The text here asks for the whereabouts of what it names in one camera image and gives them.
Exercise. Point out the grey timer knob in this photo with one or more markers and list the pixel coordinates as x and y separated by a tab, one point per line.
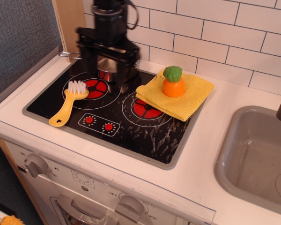
35	165

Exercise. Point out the grey oven temperature knob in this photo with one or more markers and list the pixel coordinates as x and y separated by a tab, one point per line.
130	208

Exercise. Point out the orange toy carrot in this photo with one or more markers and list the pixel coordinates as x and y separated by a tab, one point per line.
173	85

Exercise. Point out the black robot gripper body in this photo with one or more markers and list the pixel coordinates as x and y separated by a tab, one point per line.
109	38

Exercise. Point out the yellow folded cloth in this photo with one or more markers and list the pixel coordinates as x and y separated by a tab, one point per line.
182	107

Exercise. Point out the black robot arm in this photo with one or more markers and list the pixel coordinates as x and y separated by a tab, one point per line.
111	7

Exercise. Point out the red stove knob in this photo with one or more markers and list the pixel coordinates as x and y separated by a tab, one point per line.
89	120
108	127

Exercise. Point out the stainless steel pot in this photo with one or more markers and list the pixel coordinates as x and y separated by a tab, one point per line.
106	69

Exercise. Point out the grey oven door handle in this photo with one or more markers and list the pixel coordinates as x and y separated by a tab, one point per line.
83	213

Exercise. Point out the right red stove knob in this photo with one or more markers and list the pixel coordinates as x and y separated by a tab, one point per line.
108	127

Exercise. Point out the grey sink basin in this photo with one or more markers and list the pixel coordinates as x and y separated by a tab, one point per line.
249	162

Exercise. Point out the yellow dish brush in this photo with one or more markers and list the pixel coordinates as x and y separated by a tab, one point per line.
77	90

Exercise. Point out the left red stove knob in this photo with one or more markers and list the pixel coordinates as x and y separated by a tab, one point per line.
89	120

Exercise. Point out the orange yellow object bottom corner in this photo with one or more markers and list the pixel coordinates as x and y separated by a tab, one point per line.
11	220

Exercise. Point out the black toy stovetop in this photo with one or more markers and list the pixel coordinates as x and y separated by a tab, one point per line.
139	130

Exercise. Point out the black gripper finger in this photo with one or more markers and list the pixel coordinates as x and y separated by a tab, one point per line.
126	70
89	60

